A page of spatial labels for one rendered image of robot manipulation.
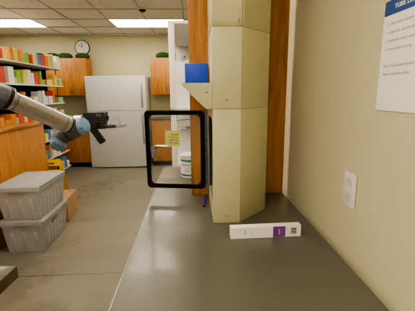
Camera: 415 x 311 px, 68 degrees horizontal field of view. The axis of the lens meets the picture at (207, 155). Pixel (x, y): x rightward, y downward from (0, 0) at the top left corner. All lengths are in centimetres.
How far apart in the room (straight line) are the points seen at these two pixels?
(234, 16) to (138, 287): 96
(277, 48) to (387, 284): 112
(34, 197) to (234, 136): 235
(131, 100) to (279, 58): 479
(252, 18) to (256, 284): 94
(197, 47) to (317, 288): 115
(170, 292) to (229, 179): 53
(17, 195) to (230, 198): 237
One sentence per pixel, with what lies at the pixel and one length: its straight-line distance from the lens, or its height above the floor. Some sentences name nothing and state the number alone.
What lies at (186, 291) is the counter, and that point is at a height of 94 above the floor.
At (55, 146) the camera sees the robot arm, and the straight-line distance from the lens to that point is 161.
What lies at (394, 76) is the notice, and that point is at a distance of 92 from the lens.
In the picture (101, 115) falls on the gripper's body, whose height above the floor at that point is 137.
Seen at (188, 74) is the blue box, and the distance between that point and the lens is 140.
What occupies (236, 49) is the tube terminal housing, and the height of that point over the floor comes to 163.
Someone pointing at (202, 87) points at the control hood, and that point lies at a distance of 119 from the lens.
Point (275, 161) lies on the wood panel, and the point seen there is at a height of 111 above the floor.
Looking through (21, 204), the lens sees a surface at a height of 49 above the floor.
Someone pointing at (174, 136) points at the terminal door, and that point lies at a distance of 154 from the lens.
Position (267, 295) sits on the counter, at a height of 94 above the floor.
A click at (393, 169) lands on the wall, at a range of 92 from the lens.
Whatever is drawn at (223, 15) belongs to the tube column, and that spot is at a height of 175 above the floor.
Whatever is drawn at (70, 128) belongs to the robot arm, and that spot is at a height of 132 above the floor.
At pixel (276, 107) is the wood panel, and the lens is 162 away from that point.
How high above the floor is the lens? 147
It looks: 12 degrees down
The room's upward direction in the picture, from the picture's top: 1 degrees counter-clockwise
